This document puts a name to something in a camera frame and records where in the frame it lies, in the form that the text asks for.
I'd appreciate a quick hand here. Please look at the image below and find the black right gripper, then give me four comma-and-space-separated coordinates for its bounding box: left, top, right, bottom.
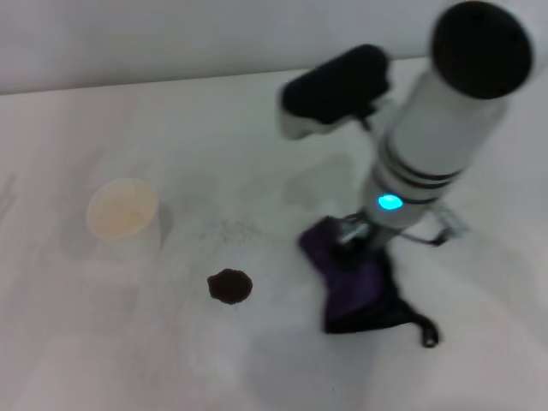
331, 212, 389, 269

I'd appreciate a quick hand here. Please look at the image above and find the purple rag with black trim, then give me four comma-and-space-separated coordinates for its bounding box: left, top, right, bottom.
297, 216, 443, 349

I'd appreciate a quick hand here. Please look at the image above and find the white paper cup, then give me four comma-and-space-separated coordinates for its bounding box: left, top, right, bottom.
85, 177, 164, 267

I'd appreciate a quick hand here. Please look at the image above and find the black water stain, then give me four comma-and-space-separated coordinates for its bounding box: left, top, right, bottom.
206, 268, 254, 307

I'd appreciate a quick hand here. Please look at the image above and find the thin dark wrist cable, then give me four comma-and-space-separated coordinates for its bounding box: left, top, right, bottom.
401, 204, 468, 248

